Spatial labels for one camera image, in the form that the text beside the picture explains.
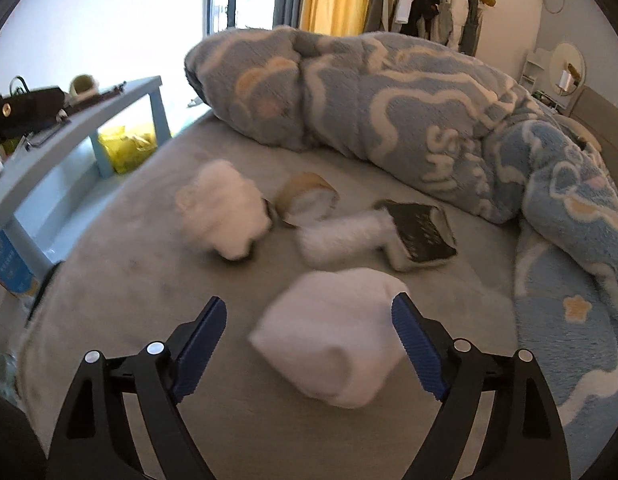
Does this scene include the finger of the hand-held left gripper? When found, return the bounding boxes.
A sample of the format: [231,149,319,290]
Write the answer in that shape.
[0,86,66,142]

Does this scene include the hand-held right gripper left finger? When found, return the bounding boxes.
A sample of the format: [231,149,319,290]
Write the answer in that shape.
[46,296,229,480]

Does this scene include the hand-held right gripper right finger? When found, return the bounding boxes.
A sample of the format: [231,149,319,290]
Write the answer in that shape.
[389,291,572,480]

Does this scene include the light blue table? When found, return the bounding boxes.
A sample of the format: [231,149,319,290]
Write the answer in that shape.
[0,76,172,281]

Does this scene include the brown wooden sticks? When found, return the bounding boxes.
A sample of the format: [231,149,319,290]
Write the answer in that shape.
[92,81,127,101]

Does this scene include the yellow plastic bag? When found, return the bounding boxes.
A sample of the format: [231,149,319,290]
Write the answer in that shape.
[98,122,157,175]

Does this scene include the grey bed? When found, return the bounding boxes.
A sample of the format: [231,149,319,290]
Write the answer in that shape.
[16,110,618,480]

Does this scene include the white fluffy slipper black sole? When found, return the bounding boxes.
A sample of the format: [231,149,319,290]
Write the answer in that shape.
[296,200,460,272]

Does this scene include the blue printed packet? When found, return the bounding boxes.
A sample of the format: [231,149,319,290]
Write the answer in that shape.
[0,226,40,295]

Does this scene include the brown tape roll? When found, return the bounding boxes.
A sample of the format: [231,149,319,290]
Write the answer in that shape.
[275,172,340,228]

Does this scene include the clear plastic bag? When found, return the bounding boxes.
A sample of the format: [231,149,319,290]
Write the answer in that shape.
[0,335,25,406]

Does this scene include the blue cloud print blanket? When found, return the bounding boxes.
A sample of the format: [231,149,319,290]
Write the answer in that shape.
[184,27,618,446]

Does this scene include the grey headboard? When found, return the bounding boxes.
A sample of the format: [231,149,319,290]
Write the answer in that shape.
[566,85,618,161]

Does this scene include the white vanity shelf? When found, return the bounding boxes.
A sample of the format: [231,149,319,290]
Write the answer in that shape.
[520,49,554,92]

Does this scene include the round mirror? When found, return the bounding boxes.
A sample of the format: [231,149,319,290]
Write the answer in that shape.
[549,41,586,97]

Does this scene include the row of hanging clothes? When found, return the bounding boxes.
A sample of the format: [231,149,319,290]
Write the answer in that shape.
[364,0,484,56]

